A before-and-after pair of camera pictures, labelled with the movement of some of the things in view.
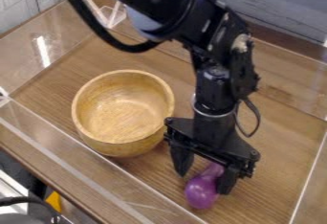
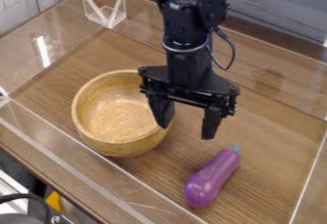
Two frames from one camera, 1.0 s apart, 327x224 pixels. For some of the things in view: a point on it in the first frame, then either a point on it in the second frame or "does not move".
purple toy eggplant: (202, 190) does not move
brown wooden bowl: (119, 110) does not move
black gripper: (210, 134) to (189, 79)
